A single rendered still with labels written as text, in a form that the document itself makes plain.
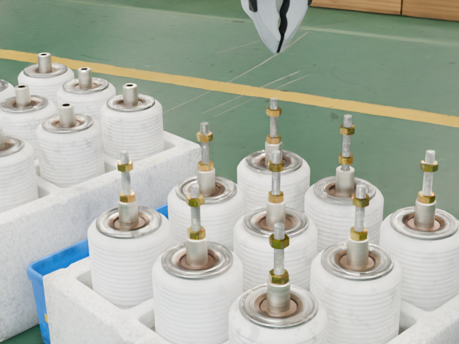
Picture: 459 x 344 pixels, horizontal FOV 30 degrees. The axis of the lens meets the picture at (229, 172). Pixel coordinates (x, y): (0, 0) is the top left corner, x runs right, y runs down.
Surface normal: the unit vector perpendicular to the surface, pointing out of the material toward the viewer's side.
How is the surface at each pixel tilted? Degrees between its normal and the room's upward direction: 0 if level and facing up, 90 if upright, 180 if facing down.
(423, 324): 0
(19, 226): 90
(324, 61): 0
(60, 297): 90
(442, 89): 0
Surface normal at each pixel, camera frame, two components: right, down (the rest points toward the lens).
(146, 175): 0.70, 0.29
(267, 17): 0.40, 0.38
